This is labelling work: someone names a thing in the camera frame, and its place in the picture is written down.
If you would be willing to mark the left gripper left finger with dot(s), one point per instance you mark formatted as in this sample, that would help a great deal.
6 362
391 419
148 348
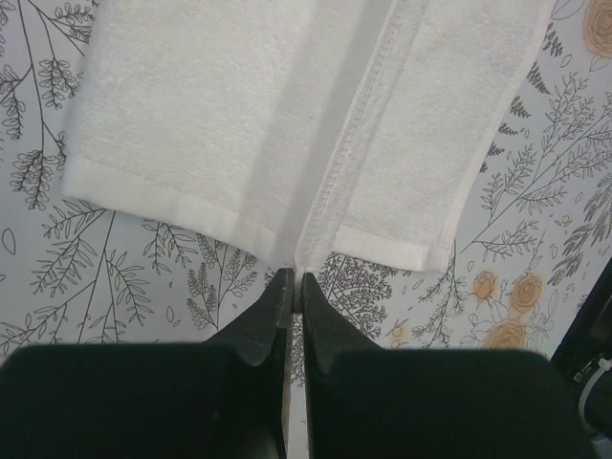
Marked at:
222 398

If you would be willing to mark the floral table mat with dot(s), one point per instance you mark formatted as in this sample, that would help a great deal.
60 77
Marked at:
75 272

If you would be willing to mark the white towel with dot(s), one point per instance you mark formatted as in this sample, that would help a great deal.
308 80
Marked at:
293 129

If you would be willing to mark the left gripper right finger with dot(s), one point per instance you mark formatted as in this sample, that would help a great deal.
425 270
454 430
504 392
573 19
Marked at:
364 401

